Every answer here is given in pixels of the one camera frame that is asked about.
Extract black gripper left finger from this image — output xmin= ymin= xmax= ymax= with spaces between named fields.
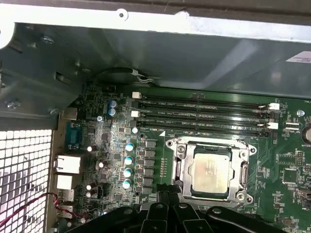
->
xmin=64 ymin=184 xmax=171 ymax=233

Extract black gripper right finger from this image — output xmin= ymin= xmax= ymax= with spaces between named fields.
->
xmin=169 ymin=184 xmax=289 ymax=233

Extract metal CPU socket cover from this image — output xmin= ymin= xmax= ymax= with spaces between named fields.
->
xmin=176 ymin=143 xmax=251 ymax=202

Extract silver square CPU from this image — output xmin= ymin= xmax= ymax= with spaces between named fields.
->
xmin=190 ymin=152 xmax=233 ymax=195

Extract metal CPU socket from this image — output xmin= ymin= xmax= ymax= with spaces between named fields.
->
xmin=165 ymin=135 xmax=258 ymax=209

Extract RAM slot white clips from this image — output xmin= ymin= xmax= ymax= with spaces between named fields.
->
xmin=130 ymin=110 xmax=279 ymax=131
xmin=132 ymin=91 xmax=280 ymax=111

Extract green motherboard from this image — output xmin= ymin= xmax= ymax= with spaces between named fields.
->
xmin=55 ymin=82 xmax=311 ymax=233

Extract black open PC case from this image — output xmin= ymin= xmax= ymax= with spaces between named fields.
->
xmin=0 ymin=0 xmax=311 ymax=233

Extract white pink case sticker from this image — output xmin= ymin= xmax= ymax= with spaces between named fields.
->
xmin=285 ymin=50 xmax=311 ymax=64

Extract red black twisted wire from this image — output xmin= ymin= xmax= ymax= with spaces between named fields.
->
xmin=41 ymin=191 xmax=81 ymax=219

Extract white speaker wire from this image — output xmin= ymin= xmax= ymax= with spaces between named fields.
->
xmin=132 ymin=69 xmax=161 ymax=84

